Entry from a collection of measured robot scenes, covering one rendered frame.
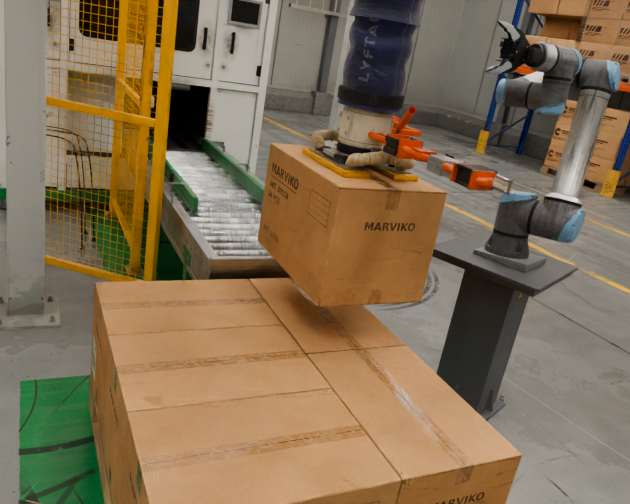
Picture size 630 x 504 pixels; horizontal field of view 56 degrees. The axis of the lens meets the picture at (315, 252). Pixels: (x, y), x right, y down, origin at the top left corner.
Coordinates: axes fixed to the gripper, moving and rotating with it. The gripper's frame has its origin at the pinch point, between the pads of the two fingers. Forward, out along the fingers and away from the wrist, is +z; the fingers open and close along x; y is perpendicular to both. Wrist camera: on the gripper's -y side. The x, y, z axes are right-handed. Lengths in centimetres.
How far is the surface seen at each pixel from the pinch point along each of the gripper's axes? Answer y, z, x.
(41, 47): 135, 121, -29
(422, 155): -11.7, 25.0, -32.4
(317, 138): 41, 33, -40
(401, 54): 17.9, 20.1, -6.7
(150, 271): 141, 68, -135
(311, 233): 13, 44, -66
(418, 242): -1, 11, -63
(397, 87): 18.2, 18.9, -16.9
